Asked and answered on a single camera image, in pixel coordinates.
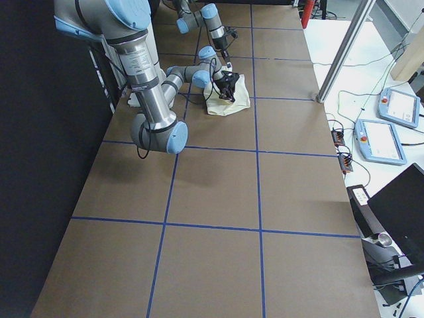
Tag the white post base plate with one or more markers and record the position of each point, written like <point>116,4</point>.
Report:
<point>169,93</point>

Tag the far teach pendant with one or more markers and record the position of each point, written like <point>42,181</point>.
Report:
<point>399,107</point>

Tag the brown table cover sheet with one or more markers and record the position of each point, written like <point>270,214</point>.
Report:
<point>251,219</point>

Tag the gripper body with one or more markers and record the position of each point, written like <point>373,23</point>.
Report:
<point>220,44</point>

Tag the cream cat print shirt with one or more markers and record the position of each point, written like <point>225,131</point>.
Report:
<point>220,107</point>

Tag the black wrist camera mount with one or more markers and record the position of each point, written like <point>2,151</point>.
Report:
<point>229,31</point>

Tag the near teach pendant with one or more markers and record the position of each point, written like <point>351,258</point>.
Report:
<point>379,142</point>

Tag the metal cup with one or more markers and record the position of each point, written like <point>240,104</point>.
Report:
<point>383,239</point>

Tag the red tube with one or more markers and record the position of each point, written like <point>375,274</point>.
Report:
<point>307,11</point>

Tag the black laptop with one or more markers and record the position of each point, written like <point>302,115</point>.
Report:
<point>399,208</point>

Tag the aluminium frame post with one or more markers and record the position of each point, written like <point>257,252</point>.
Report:
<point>352,33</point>

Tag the teach pendant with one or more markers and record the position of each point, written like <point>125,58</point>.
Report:
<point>399,107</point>
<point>379,142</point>

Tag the orange black usb hub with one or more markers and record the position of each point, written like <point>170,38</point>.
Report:
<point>338,137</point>

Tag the white support column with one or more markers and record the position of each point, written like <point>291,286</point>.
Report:
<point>150,39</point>

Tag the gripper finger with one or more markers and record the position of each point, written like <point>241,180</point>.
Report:
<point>226,57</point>

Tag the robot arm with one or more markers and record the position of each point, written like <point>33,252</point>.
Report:
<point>208,17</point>
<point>126,26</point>

